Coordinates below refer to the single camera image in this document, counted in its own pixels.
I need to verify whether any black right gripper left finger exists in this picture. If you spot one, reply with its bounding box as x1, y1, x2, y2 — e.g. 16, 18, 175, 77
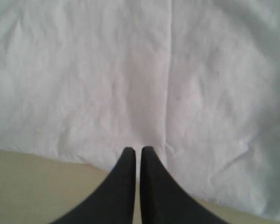
53, 147, 136, 224

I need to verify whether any white t-shirt with red logo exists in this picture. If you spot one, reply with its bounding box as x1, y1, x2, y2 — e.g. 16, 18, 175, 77
0, 0, 280, 221

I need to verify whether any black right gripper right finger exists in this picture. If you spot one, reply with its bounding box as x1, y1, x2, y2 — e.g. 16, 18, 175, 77
140, 147, 226, 224

